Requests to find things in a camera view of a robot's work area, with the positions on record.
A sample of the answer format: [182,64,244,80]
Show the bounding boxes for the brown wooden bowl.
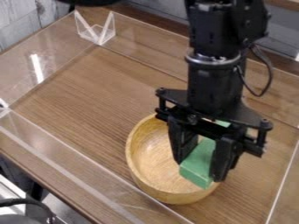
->
[126,115,219,205]

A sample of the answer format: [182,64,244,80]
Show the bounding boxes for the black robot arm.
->
[155,0,274,182]

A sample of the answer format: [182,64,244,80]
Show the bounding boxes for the black cable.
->
[0,197,60,224]

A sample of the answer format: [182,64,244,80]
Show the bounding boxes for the green rectangular block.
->
[178,119,234,191]

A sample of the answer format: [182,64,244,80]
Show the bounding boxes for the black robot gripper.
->
[155,54,272,165]

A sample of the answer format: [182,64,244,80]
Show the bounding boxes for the clear acrylic tray walls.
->
[0,16,299,224]

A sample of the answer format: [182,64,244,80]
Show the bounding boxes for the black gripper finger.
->
[210,136,243,182]

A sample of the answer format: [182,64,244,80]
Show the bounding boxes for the clear acrylic corner bracket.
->
[74,11,116,46]

